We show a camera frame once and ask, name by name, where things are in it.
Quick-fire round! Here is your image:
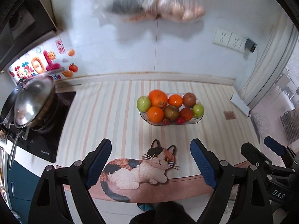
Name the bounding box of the black charger plug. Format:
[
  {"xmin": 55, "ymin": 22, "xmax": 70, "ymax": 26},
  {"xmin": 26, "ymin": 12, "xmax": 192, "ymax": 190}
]
[{"xmin": 244, "ymin": 38, "xmax": 257, "ymax": 53}]

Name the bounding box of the striped cat table mat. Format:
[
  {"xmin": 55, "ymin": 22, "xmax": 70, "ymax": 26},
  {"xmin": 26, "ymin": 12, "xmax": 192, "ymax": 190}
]
[{"xmin": 56, "ymin": 81, "xmax": 259, "ymax": 201}]

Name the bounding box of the dark orange tangerine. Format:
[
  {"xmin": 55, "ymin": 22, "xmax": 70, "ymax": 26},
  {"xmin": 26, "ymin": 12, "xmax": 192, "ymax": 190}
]
[{"xmin": 180, "ymin": 107, "xmax": 194, "ymax": 121}]

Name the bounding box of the steel wok lid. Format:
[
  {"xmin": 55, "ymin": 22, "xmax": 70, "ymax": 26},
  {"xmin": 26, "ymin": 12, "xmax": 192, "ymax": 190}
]
[{"xmin": 13, "ymin": 75, "xmax": 56, "ymax": 129}]

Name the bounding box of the red cherry tomato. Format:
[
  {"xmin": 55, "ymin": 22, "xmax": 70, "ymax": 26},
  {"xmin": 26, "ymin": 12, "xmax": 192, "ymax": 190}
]
[
  {"xmin": 176, "ymin": 117, "xmax": 186, "ymax": 124},
  {"xmin": 162, "ymin": 118, "xmax": 170, "ymax": 125}
]

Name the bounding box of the black range hood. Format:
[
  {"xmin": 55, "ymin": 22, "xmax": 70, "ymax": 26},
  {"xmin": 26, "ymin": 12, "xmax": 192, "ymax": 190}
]
[{"xmin": 1, "ymin": 0, "xmax": 57, "ymax": 70}]

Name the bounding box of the black trouser leg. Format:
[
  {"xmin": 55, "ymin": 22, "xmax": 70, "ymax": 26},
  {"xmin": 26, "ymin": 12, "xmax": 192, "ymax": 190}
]
[{"xmin": 129, "ymin": 201, "xmax": 196, "ymax": 224}]

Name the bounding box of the white wall socket left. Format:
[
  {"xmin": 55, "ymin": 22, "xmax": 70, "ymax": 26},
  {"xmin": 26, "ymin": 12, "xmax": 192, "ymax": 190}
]
[{"xmin": 212, "ymin": 27, "xmax": 232, "ymax": 47}]

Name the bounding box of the black induction cooktop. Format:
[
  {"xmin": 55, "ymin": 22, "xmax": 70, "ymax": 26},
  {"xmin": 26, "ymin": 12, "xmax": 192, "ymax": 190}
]
[{"xmin": 1, "ymin": 91, "xmax": 76, "ymax": 163}]

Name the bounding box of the white wall socket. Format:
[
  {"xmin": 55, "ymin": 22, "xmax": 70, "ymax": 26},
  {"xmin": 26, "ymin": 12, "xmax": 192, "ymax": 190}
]
[
  {"xmin": 226, "ymin": 32, "xmax": 246, "ymax": 53},
  {"xmin": 212, "ymin": 27, "xmax": 232, "ymax": 47}
]

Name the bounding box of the clear bag of eggs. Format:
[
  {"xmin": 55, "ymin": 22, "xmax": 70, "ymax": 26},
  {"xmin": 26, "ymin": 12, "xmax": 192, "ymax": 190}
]
[{"xmin": 142, "ymin": 0, "xmax": 206, "ymax": 23}]

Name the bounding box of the colourful wall sticker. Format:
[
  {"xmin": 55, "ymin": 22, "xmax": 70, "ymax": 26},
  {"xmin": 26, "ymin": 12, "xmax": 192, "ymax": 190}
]
[{"xmin": 7, "ymin": 39, "xmax": 80, "ymax": 82}]

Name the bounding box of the green apple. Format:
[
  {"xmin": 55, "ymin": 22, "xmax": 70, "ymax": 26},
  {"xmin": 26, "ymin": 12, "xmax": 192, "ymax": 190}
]
[
  {"xmin": 192, "ymin": 103, "xmax": 204, "ymax": 118},
  {"xmin": 136, "ymin": 96, "xmax": 151, "ymax": 112}
]

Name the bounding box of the white wall socket middle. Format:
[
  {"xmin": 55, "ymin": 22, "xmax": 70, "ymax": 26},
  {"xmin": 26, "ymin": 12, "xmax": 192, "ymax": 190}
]
[{"xmin": 226, "ymin": 32, "xmax": 246, "ymax": 53}]

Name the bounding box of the small mandarin orange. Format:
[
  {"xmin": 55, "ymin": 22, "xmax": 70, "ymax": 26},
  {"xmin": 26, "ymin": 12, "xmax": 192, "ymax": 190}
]
[{"xmin": 168, "ymin": 94, "xmax": 183, "ymax": 108}]

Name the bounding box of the oval floral ceramic plate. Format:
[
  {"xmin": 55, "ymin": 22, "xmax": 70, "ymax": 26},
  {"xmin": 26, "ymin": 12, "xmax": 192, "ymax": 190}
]
[{"xmin": 139, "ymin": 93, "xmax": 203, "ymax": 127}]

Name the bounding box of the large orange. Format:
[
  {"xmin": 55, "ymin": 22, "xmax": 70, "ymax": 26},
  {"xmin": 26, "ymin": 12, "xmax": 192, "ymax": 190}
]
[{"xmin": 148, "ymin": 90, "xmax": 168, "ymax": 108}]

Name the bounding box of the dark brown red apple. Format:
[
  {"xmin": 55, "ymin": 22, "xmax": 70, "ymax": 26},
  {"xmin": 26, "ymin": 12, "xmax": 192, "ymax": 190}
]
[{"xmin": 164, "ymin": 105, "xmax": 180, "ymax": 122}]

